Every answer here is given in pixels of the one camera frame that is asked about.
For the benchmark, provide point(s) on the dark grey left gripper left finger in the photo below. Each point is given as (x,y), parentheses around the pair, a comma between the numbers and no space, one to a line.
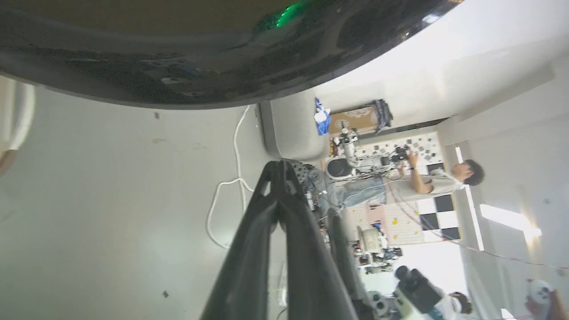
(249,262)

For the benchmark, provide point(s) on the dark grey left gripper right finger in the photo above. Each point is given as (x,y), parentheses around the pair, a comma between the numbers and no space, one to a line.
(311,266)

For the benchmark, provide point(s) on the white and grey background robot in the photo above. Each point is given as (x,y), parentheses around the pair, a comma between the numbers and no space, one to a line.
(351,153)

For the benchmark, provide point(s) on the black and white checkered board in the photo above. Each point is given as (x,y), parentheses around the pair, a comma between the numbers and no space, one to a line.
(438,218)

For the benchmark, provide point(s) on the grey sofa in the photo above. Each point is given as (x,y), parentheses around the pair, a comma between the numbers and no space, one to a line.
(291,129)

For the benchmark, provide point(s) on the person with glasses, white shirt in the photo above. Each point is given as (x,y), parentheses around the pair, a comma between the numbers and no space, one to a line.
(426,184)

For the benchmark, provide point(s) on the blue and white cloth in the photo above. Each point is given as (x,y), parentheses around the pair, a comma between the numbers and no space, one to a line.
(322,119)

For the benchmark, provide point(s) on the brown cardboard box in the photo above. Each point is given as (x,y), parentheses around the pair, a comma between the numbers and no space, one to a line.
(353,121)

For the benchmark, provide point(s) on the person with dark hair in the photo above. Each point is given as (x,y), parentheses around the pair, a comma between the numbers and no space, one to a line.
(462,304)

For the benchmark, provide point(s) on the dark grey garment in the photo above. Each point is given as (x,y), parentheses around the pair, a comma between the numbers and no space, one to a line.
(383,114)

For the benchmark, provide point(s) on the white handheld controller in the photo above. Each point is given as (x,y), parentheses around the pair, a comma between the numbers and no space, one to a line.
(540,291)

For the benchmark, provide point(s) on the person in white sleeve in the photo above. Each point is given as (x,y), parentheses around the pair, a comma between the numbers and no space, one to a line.
(13,115)

